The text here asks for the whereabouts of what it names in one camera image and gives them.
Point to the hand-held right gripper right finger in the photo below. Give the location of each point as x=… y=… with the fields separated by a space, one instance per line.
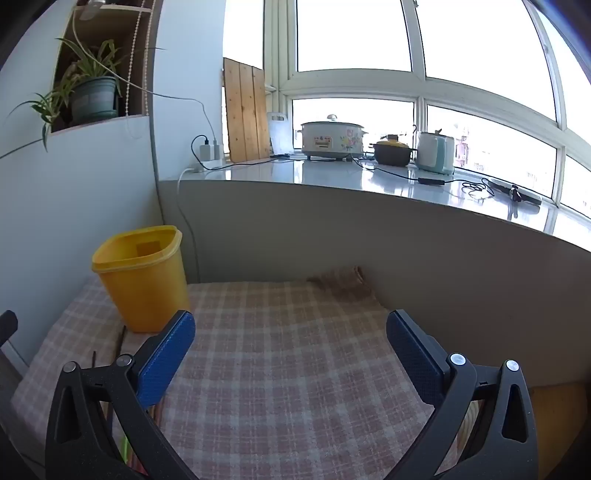
x=413 y=360

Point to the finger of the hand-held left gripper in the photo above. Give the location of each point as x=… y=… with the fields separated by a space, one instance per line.
x=8 y=323

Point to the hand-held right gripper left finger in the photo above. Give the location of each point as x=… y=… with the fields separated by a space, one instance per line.
x=168 y=357

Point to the yellow plastic container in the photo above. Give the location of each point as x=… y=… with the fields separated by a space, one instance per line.
x=138 y=286

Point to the green chopstick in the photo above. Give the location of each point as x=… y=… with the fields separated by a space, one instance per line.
x=123 y=450

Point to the pink plaid cloth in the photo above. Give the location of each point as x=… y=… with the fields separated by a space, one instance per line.
x=286 y=360

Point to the yellow cushion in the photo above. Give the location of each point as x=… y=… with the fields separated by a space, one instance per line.
x=558 y=424

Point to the white power strip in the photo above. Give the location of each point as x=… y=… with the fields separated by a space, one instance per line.
x=207 y=165

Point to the white and teal kettle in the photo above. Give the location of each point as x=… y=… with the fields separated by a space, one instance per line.
x=434 y=154

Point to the brown clay pot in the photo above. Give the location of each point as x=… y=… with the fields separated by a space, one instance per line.
x=391 y=154

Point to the white charger plug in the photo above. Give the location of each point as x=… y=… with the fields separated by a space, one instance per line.
x=205 y=151
x=217 y=150

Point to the white floral electric cooker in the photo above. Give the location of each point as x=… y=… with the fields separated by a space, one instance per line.
x=330 y=138

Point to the potted spider plant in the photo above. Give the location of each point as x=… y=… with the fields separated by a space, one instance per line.
x=92 y=99

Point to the white cutting board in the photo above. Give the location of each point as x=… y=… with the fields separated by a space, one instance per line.
x=281 y=136

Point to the wooden plank board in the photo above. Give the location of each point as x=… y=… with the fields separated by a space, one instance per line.
x=244 y=115

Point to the white window frame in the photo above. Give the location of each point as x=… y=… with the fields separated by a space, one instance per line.
x=418 y=87

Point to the wooden wall niche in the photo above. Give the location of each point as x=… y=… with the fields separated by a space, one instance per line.
x=115 y=27

